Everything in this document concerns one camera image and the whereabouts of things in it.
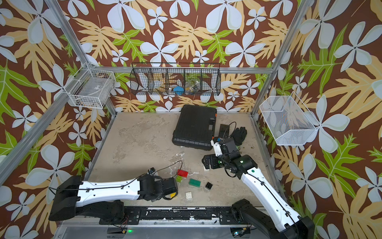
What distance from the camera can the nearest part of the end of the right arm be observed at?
0.58 meters

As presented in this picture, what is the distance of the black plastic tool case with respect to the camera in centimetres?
97

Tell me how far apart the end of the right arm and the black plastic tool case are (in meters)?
0.24
